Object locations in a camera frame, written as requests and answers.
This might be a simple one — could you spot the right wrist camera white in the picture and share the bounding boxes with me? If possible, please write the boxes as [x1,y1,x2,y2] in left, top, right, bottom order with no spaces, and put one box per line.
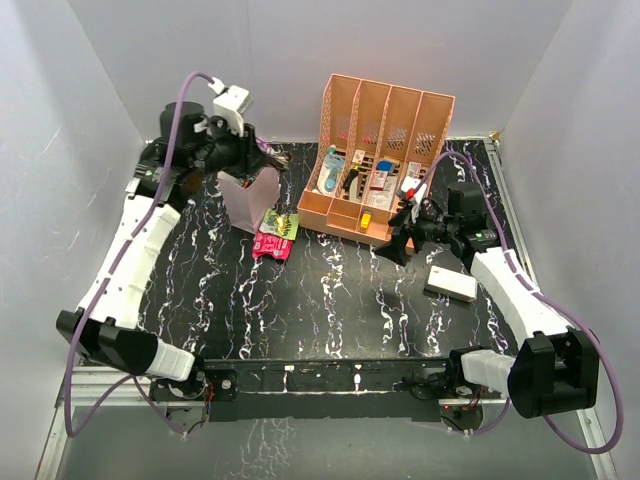
[397,175,429,205]

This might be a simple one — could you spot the white plastic packet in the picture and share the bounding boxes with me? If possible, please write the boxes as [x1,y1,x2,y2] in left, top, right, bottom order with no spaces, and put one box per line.
[365,190,395,210]

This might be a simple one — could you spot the pale pink paper bag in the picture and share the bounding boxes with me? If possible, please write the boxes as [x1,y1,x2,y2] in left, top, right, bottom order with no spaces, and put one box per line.
[217,167,280,234]

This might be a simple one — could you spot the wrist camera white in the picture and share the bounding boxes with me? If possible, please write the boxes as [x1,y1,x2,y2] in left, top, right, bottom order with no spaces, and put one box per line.
[397,175,429,205]
[208,77,253,137]

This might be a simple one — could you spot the pink candy packet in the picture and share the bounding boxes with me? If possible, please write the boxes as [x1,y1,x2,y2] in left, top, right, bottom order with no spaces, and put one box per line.
[252,231,293,261]

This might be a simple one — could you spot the aluminium frame rail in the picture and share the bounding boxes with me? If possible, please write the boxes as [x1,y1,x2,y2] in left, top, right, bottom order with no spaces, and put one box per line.
[37,364,617,479]

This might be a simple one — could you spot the small yellow box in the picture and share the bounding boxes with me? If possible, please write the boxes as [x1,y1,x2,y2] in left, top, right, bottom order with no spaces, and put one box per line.
[359,211,372,231]

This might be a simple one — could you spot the purple M&M's packet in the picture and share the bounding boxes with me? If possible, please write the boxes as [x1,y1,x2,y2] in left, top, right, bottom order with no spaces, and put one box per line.
[256,138,292,171]

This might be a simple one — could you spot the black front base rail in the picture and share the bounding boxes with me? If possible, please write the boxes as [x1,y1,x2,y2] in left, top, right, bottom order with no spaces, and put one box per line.
[149,357,506,424]

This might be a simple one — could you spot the light blue tape dispenser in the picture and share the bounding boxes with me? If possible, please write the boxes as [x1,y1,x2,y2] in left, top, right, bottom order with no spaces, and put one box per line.
[317,145,345,195]

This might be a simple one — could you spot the orange desk file organizer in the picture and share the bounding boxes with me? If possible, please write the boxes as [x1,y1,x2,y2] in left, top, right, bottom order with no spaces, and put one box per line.
[297,74,455,245]

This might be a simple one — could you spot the black yellow utility knife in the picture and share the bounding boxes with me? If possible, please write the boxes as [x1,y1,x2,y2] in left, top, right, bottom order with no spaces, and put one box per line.
[343,164,360,202]

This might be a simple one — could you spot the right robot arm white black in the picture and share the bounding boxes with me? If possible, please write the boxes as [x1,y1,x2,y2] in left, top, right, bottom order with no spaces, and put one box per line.
[375,178,599,418]

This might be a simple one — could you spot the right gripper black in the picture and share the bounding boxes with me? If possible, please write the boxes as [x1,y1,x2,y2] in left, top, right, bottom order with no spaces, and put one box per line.
[375,200,459,265]

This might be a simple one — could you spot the blue white item pack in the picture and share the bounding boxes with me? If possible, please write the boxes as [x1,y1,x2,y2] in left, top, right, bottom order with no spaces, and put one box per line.
[401,161,423,190]

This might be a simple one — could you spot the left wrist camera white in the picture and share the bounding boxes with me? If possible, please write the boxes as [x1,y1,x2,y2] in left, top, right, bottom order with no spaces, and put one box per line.
[208,77,253,137]

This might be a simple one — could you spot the purple cable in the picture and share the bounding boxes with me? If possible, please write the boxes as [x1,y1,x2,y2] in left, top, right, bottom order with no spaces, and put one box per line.
[414,151,625,455]
[65,72,221,439]

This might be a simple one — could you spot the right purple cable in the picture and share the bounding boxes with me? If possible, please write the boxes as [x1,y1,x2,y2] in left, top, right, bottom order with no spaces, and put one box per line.
[414,151,625,455]

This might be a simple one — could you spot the white rectangular box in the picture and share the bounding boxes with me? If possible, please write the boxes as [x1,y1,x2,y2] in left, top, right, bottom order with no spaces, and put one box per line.
[425,266,478,303]

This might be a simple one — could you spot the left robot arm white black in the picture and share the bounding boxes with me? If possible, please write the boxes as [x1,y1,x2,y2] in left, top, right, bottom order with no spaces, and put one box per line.
[56,100,266,399]

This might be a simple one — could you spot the green candy packet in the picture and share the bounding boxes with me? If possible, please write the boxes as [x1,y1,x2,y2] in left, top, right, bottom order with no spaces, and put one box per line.
[259,208,299,241]

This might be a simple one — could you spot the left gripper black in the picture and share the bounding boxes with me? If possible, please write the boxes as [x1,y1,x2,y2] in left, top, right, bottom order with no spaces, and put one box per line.
[190,117,269,180]

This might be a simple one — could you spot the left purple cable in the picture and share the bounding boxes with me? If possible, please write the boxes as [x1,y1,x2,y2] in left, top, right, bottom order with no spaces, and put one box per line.
[65,72,221,439]

